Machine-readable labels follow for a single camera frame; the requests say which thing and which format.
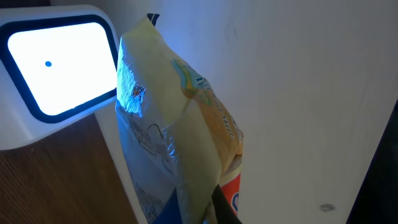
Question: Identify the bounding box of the white barcode scanner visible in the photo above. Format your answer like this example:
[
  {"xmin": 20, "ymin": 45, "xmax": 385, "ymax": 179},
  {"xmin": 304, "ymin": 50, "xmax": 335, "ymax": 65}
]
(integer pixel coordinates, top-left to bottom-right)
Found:
[{"xmin": 1, "ymin": 5, "xmax": 118, "ymax": 150}]

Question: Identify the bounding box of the yellow snack bag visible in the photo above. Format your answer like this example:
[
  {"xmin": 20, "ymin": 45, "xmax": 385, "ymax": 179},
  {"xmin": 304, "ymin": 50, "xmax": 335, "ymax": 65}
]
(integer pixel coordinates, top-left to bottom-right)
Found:
[{"xmin": 115, "ymin": 13, "xmax": 244, "ymax": 224}]

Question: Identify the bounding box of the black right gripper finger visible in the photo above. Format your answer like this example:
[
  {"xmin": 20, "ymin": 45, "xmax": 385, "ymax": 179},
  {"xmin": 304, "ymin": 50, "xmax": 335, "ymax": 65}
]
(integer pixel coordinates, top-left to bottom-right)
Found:
[{"xmin": 211, "ymin": 185, "xmax": 242, "ymax": 224}]

